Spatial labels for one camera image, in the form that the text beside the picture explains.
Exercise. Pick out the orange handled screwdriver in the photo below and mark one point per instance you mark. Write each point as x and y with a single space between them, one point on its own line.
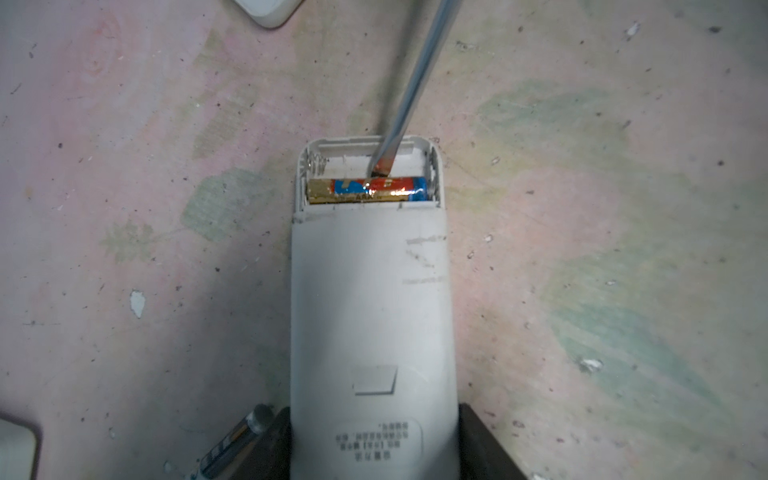
382 161

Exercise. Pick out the white remote control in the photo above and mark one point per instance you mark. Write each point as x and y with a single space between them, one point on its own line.
20 442
373 386

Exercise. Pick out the dark grey AAA battery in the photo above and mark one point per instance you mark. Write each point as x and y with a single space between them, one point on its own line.
244 433

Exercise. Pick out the gold blue AAA battery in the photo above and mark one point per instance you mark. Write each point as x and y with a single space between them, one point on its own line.
367 190

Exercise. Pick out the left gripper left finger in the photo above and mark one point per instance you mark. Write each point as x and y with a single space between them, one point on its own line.
269 459

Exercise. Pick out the white battery cover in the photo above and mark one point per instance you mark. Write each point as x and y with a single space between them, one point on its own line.
269 14

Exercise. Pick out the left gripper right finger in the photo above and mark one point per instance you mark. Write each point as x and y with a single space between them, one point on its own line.
482 457

